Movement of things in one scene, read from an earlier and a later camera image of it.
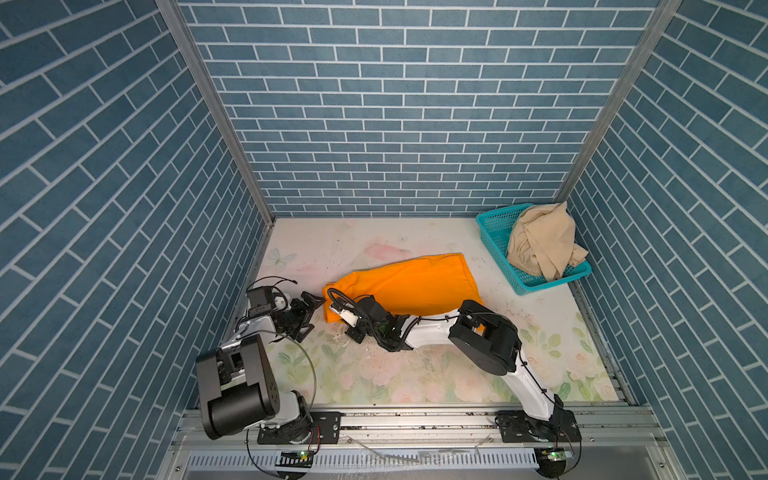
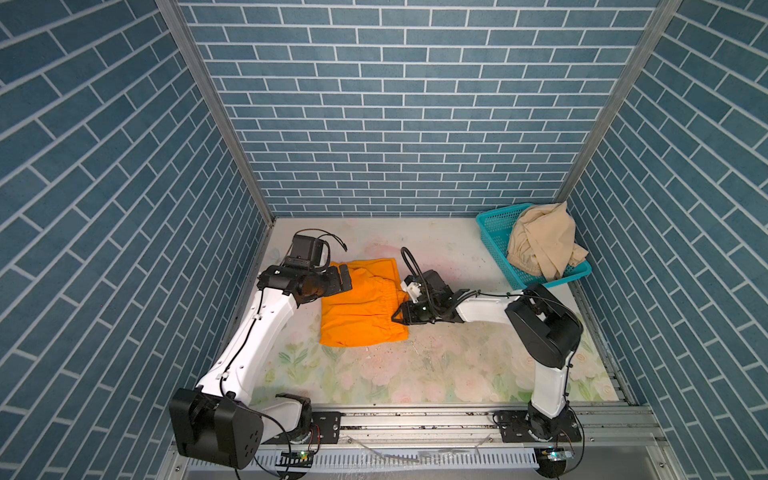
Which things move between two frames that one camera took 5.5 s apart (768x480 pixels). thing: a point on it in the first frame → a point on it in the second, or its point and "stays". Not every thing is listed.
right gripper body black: x=360 y=330 → x=420 y=312
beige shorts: x=542 y=241 stays
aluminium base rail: x=615 y=445 stays
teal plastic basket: x=495 y=226 stays
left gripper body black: x=296 y=315 → x=327 y=282
